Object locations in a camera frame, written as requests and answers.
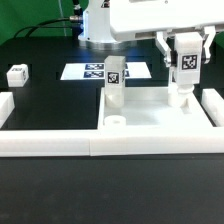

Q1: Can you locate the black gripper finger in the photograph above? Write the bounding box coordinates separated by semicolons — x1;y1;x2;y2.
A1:
155;32;177;67
202;26;216;64

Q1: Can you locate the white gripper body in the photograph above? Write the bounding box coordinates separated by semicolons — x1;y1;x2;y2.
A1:
110;0;224;41

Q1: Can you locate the white square tabletop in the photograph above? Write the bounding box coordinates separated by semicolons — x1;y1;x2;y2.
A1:
98;87;212;129

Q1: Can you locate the white sheet with markers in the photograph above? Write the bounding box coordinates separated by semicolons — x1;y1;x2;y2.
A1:
61;62;151;81

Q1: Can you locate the white right fence block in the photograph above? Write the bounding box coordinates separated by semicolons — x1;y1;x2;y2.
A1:
201;89;224;127

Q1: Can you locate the white fence block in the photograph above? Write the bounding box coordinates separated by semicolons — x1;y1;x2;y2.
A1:
201;89;224;127
0;92;15;129

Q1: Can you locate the white front fence bar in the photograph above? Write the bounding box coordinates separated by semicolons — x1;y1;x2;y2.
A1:
0;127;224;157

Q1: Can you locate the white left fence block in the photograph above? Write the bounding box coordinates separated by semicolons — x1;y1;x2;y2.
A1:
0;92;15;129

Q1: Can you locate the black cable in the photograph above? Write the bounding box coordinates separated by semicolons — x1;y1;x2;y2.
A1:
13;16;83;38

